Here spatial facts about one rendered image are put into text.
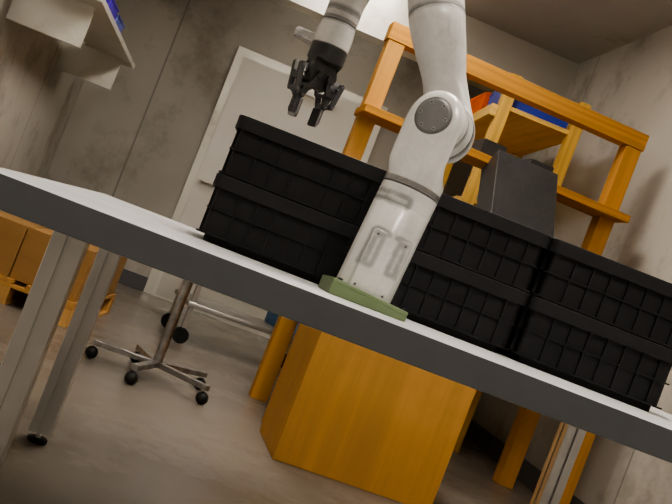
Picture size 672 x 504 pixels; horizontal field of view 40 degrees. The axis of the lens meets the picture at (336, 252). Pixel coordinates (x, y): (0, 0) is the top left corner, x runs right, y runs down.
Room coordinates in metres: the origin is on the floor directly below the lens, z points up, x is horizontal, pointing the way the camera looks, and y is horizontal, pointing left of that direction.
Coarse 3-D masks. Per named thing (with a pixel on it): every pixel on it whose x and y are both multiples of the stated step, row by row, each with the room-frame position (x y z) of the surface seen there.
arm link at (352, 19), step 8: (336, 0) 1.82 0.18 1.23; (344, 0) 1.82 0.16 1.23; (352, 0) 1.82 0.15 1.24; (360, 0) 1.83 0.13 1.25; (368, 0) 1.84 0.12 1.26; (328, 8) 1.83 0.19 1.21; (336, 8) 1.82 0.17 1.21; (344, 8) 1.82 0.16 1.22; (352, 8) 1.82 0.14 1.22; (360, 8) 1.83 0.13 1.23; (328, 16) 1.83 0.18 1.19; (336, 16) 1.82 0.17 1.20; (344, 16) 1.82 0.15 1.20; (352, 16) 1.82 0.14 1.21; (360, 16) 1.85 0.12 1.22; (352, 24) 1.83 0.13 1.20
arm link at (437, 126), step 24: (432, 96) 1.41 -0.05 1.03; (408, 120) 1.42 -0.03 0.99; (432, 120) 1.40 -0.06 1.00; (456, 120) 1.39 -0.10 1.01; (408, 144) 1.41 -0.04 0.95; (432, 144) 1.39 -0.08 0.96; (456, 144) 1.42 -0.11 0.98; (408, 168) 1.40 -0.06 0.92; (432, 168) 1.39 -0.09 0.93; (432, 192) 1.41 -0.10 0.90
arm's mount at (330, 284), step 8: (320, 280) 1.48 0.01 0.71; (328, 280) 1.40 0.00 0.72; (336, 280) 1.36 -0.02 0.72; (328, 288) 1.37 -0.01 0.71; (336, 288) 1.36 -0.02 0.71; (344, 288) 1.36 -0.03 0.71; (352, 288) 1.36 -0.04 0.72; (344, 296) 1.36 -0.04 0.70; (352, 296) 1.37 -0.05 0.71; (360, 296) 1.37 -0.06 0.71; (368, 296) 1.37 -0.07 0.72; (360, 304) 1.37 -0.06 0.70; (368, 304) 1.37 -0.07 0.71; (376, 304) 1.37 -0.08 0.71; (384, 304) 1.37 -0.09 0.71; (384, 312) 1.37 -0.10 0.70; (392, 312) 1.37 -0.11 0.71; (400, 312) 1.38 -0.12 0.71; (400, 320) 1.38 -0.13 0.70
